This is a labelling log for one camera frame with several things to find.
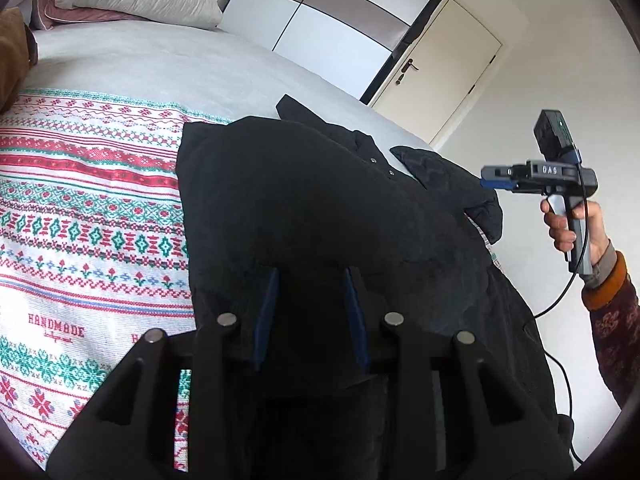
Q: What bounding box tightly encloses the dark quilted coat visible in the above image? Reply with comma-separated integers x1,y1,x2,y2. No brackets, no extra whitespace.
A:
390,145,503,246

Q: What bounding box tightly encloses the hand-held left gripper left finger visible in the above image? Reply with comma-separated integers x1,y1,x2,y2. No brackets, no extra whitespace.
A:
46,266,280,480

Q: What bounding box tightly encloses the person's right forearm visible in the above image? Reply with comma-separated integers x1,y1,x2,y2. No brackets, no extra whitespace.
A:
580,240,640,411

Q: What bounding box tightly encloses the metal door handle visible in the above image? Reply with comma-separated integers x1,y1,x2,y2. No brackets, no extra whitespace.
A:
395,58,420,86

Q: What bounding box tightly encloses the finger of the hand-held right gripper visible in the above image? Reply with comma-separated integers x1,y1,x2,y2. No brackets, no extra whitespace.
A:
480,164,526,192

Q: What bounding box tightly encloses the person's right hand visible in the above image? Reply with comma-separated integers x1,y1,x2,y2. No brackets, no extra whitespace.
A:
541,200,613,266

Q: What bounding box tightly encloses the red green patterned blanket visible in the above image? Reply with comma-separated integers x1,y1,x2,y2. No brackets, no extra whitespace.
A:
0,89,501,466

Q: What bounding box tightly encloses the black cable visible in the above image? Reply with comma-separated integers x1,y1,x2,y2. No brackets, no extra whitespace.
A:
522,147,591,466

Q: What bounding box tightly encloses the brown cushion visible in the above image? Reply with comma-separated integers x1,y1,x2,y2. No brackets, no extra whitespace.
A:
0,6,38,113

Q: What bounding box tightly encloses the white grey wardrobe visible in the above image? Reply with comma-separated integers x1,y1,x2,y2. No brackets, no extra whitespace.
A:
217,0,473,106

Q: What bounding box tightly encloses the black snap-button jacket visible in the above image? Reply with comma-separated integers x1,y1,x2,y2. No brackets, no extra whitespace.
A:
176,94,561,480

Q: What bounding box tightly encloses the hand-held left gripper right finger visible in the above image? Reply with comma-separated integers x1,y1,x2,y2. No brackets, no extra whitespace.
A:
344,266,576,480

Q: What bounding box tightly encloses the cream door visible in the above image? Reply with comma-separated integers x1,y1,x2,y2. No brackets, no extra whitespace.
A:
370,0,503,151

